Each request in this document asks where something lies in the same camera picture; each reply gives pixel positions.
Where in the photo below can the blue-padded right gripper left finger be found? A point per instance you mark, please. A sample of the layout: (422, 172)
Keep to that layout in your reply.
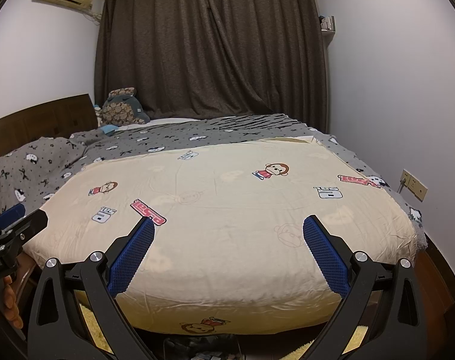
(57, 329)

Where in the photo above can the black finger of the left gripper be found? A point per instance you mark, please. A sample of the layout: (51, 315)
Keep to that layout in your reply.
(25, 228)

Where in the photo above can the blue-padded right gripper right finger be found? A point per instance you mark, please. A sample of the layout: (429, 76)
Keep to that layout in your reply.
(398, 327)

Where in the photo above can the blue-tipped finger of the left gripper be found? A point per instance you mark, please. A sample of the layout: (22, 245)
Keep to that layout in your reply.
(10, 213)

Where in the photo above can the person's left hand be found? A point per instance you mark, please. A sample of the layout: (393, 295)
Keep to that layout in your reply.
(9, 308)

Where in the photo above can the grey patterned bed sheet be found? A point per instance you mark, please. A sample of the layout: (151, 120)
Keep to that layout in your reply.
(188, 134)

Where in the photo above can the grey patterned pillow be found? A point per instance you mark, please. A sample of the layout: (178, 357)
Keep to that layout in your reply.
(32, 174)

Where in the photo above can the dark wooden headboard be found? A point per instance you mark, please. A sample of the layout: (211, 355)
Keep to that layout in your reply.
(58, 118)

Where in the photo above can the small blue item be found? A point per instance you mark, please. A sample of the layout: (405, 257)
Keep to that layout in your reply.
(109, 130)

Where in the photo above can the brown patterned plush toy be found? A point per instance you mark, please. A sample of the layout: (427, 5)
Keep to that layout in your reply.
(121, 108)

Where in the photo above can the cream cartoon print blanket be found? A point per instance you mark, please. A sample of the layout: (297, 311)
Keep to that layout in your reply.
(228, 254)

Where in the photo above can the dark brown curtain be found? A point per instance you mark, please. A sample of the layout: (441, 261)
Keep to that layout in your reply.
(205, 59)

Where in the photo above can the wall power socket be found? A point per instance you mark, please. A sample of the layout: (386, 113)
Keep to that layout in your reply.
(408, 181)

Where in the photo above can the small wall shelf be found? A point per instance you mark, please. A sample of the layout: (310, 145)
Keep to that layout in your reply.
(328, 28)

